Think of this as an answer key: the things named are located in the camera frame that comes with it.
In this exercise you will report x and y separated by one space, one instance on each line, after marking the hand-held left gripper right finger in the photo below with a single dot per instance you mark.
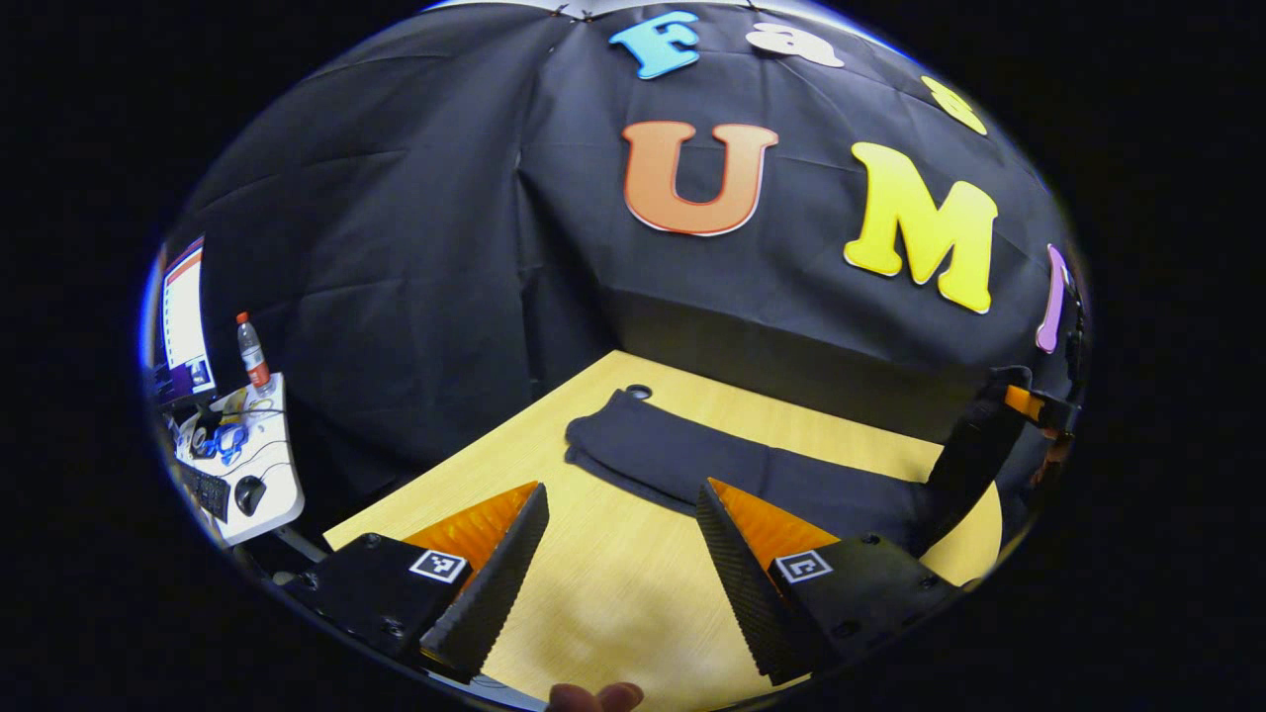
752 593

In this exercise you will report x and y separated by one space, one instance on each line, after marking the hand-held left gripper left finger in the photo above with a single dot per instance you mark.
499 583

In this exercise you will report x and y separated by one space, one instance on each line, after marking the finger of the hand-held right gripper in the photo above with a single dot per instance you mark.
1024 400

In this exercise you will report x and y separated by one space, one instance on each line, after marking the dark jeans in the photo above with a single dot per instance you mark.
692 460

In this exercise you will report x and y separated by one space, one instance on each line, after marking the white side desk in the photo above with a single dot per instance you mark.
277 465

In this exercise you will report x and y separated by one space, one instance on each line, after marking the black computer mouse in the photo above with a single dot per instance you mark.
250 494

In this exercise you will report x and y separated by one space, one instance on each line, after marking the black keyboard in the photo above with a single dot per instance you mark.
206 489

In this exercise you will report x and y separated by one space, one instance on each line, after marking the clear bottle red label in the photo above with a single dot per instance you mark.
252 356

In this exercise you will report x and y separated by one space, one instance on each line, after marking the black backdrop cloth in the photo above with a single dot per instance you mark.
415 247

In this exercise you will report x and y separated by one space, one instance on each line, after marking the computer monitor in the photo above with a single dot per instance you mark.
183 316

